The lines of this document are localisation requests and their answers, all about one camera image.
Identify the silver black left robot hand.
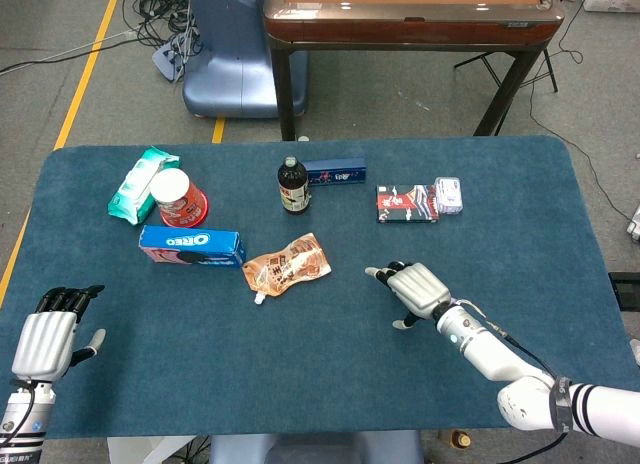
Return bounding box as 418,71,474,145
10,284,107,383

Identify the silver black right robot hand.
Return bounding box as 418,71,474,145
364,260,454,330

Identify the black red flat box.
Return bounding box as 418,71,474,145
375,183,442,225

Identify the orange spout pouch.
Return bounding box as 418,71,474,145
242,232,333,306

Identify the blue felt table cover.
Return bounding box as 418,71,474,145
0,135,624,440

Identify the long dark blue box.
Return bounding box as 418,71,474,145
302,157,369,188

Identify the brown tea bottle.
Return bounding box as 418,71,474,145
277,156,310,216

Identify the blue Oreo cookie box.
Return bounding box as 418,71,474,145
138,224,247,269

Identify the green wet wipes pack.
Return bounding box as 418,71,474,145
107,146,181,226

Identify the blue grey robot torso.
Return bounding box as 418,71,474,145
207,430,426,464

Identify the red instant noodle cup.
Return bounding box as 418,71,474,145
149,168,209,228

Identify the black flat device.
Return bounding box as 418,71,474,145
607,271,640,313

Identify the brown mahjong table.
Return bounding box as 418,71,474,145
263,0,566,141

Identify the grey power strip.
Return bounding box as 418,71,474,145
151,33,204,83

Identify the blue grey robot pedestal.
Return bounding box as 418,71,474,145
182,0,309,119

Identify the tangle of floor cables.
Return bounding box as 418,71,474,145
122,0,204,60

